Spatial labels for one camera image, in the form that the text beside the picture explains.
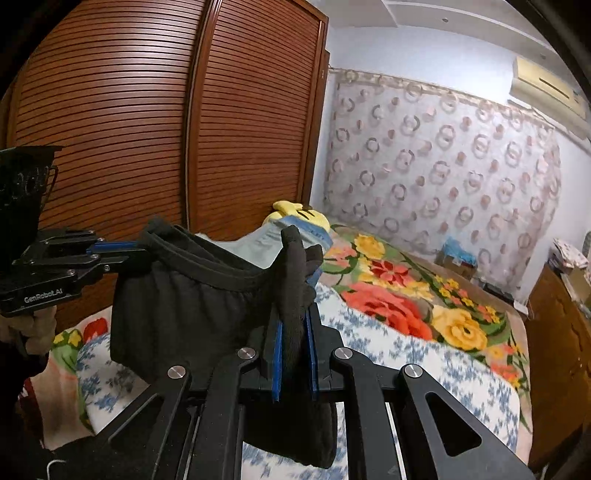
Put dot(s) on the wooden side cabinet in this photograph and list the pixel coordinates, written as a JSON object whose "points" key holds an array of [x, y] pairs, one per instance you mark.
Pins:
{"points": [[558, 360]]}

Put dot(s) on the folded grey pants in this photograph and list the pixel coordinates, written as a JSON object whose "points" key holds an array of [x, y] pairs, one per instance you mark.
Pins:
{"points": [[258, 249]]}

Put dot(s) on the blue floral white bedsheet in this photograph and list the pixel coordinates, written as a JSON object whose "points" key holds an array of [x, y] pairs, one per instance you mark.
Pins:
{"points": [[406, 383]]}

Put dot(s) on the yellow plush toy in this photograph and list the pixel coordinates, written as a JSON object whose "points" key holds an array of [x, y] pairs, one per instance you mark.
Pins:
{"points": [[295, 211]]}

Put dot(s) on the wall air conditioner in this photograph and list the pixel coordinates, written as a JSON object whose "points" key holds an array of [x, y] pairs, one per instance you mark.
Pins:
{"points": [[547, 87]]}

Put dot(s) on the colourful floral blanket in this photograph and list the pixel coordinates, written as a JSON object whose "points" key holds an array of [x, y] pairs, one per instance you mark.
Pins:
{"points": [[406, 300]]}

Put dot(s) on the brown slatted wooden wardrobe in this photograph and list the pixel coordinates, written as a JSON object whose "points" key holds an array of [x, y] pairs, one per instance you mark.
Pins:
{"points": [[138, 115]]}

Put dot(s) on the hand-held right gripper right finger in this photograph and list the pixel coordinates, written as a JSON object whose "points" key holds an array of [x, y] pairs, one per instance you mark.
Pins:
{"points": [[311, 360]]}

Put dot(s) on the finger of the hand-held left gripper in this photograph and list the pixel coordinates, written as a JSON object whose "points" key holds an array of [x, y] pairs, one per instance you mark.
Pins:
{"points": [[115, 247], [99, 264]]}

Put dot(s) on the cardboard box with blue cloth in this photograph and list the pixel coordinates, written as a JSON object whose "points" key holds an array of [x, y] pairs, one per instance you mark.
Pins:
{"points": [[459, 258]]}

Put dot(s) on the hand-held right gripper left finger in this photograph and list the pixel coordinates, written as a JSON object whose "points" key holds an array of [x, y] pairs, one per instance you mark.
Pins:
{"points": [[278, 364]]}

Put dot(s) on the black pants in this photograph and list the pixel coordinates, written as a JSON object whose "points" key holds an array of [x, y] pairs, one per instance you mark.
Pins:
{"points": [[184, 304]]}

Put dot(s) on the person's left hand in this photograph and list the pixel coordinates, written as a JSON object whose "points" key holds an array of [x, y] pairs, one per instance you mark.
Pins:
{"points": [[30, 330]]}

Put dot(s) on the person's dark clothing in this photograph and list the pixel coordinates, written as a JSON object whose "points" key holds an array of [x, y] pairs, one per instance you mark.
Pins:
{"points": [[27, 438]]}

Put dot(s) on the pile of papers and boxes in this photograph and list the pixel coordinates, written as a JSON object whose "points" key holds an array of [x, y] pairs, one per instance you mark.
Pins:
{"points": [[575, 267]]}

